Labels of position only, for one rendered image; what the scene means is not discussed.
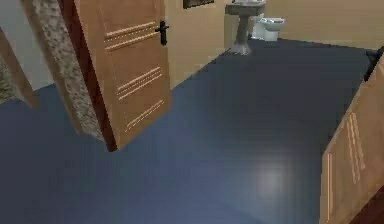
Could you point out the brown wooden room door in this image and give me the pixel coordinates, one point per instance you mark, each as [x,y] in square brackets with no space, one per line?
[356,156]
[133,66]

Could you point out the white toilet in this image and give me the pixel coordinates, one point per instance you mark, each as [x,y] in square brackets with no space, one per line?
[270,26]

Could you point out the grey pedestal sink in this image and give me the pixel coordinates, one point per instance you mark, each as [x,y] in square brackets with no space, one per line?
[243,23]

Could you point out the dark framed wall picture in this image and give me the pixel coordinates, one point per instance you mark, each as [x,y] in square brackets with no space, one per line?
[196,2]

